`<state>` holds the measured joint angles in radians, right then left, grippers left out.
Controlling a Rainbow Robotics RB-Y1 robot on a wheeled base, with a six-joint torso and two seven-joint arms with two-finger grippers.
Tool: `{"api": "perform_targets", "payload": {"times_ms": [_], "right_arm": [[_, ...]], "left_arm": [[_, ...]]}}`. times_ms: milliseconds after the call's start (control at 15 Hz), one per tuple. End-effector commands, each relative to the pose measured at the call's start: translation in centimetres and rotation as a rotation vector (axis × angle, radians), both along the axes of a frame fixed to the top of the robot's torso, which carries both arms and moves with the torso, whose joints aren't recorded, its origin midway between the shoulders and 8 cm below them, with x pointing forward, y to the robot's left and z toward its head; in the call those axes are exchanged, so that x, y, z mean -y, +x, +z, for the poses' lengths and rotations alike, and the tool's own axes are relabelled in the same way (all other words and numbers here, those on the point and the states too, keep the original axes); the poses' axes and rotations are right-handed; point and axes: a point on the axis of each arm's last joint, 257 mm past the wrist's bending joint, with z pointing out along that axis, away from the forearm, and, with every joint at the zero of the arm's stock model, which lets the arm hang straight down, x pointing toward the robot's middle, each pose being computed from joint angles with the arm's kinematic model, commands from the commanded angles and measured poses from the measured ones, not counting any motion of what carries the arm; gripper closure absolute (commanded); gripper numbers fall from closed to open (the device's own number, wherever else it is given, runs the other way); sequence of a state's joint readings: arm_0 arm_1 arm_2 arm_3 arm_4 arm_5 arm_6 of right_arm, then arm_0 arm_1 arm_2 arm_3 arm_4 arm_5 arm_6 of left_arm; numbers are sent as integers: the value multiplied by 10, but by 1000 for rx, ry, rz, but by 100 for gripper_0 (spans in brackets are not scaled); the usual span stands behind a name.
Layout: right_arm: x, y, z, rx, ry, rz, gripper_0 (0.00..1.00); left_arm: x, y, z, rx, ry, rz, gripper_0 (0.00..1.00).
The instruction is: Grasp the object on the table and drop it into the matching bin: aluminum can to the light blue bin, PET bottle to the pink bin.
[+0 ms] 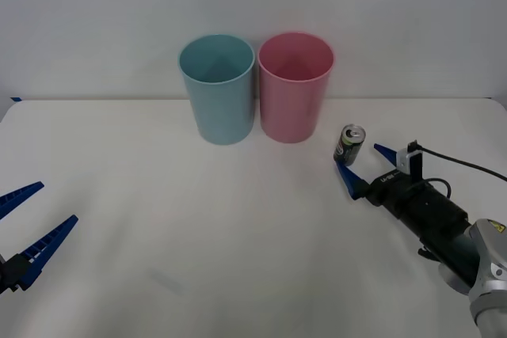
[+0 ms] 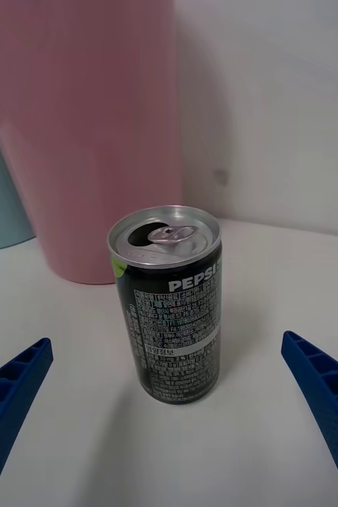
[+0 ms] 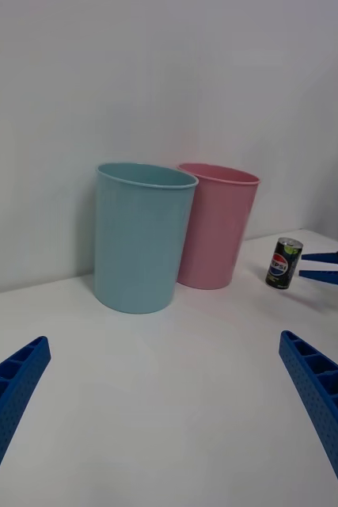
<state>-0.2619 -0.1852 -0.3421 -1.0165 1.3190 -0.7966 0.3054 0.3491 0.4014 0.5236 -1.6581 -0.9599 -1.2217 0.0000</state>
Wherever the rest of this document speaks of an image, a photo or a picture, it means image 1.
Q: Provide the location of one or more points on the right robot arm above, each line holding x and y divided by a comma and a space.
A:
433, 215

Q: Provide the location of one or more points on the black and green drink can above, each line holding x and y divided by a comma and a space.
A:
348, 150

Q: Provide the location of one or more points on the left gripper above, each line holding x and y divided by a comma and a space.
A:
2, 276

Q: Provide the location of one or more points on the pink plastic bin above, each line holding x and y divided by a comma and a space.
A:
289, 116

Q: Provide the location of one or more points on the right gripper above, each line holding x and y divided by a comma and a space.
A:
390, 189

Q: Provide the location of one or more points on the pale blue plastic bin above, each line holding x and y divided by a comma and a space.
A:
222, 116

